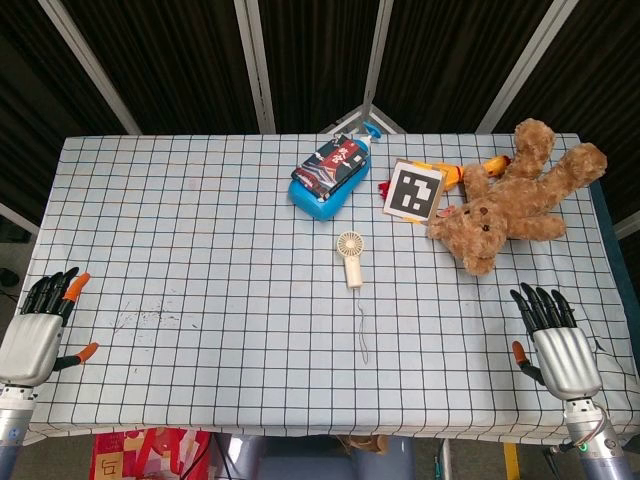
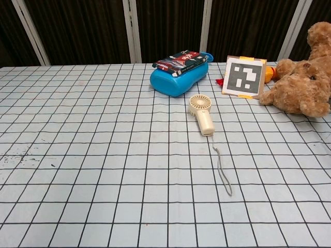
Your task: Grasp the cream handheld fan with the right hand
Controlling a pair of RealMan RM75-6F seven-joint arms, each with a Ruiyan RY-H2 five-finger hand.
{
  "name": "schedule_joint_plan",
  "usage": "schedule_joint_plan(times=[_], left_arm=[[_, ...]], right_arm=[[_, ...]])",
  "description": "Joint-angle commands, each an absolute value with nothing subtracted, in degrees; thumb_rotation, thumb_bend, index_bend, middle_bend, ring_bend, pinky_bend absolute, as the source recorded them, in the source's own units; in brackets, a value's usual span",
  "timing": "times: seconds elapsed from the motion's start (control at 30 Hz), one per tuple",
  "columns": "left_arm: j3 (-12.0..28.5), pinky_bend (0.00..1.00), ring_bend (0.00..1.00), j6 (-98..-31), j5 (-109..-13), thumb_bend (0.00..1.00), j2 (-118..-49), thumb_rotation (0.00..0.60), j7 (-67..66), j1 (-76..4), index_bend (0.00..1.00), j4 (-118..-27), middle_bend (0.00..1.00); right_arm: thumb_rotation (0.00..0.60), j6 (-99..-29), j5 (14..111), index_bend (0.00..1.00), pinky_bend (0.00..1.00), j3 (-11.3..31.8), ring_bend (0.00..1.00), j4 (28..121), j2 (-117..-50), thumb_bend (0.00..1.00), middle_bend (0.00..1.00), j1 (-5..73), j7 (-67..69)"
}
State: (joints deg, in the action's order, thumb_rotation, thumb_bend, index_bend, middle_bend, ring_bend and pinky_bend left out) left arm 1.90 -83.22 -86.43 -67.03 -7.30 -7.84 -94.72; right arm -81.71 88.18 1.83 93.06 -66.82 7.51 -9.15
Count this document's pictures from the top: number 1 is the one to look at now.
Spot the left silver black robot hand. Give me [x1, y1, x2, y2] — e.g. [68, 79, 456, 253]
[0, 266, 100, 388]

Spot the brown teddy bear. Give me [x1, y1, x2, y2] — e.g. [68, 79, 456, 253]
[425, 118, 608, 277]

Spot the cream handheld fan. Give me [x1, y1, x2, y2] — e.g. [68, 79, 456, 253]
[335, 230, 365, 289]

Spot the thin grey wire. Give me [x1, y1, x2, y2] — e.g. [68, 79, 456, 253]
[355, 287, 373, 363]

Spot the dark printed snack box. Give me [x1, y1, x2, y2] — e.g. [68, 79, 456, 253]
[290, 133, 373, 201]

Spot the blue checked tablecloth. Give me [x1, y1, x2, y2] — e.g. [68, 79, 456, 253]
[20, 131, 640, 447]

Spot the blue pump dispenser bottle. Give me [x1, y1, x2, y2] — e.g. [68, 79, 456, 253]
[287, 121, 385, 222]

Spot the yellow rubber chicken toy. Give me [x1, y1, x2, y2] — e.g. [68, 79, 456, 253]
[377, 155, 514, 197]

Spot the grey blue chair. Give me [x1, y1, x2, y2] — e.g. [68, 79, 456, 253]
[230, 433, 416, 480]

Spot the red patterned bag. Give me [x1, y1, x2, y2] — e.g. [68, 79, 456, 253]
[88, 427, 213, 480]

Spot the black white marker card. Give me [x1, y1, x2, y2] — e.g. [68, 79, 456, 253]
[382, 158, 446, 223]

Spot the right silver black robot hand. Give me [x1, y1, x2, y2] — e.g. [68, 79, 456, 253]
[509, 282, 603, 401]

